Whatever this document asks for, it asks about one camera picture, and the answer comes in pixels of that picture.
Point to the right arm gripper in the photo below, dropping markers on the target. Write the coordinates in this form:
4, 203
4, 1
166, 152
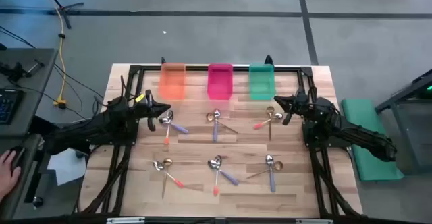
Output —
301, 104

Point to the pink translucent plastic bin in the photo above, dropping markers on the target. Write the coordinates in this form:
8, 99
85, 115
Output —
220, 82

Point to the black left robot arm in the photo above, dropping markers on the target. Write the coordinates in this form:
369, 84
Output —
101, 126

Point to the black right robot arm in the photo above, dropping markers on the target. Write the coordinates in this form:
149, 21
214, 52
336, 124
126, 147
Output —
364, 136

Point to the black computer mouse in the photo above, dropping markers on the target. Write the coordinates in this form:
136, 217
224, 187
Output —
20, 152

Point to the black tripod stand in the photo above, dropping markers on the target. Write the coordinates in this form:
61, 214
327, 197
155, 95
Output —
65, 13

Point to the dark grey desk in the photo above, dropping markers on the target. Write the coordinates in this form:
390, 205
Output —
28, 183

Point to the white paper sheet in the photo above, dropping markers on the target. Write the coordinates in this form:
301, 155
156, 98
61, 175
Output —
67, 166

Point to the yellow tape tag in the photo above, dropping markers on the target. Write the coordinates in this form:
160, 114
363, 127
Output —
140, 98

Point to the grey metal cart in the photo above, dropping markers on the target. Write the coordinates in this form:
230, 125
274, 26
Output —
411, 133

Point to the black desk clamp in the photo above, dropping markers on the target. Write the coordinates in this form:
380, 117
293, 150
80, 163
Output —
17, 72

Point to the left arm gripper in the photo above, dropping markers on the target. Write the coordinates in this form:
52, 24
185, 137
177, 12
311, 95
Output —
148, 109

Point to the gold spoon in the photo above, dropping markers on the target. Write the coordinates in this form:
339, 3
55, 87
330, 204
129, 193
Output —
210, 117
167, 162
278, 165
270, 110

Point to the person's hand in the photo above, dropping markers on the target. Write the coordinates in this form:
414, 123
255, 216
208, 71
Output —
8, 176

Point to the green translucent plastic bin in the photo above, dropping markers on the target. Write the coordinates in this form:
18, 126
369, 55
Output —
262, 82

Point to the black computer keyboard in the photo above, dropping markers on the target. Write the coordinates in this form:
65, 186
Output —
8, 106

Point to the black caster wheel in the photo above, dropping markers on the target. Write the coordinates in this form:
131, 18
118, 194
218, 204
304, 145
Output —
38, 202

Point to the black metal table frame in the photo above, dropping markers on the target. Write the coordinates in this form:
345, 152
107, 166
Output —
195, 68

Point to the orange translucent plastic bin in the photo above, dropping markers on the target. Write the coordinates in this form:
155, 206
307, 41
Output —
172, 82

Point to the green floor mat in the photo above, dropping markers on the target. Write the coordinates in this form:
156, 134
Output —
374, 165

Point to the aluminium extrusion bar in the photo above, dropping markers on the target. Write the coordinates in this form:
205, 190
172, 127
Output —
126, 221
314, 221

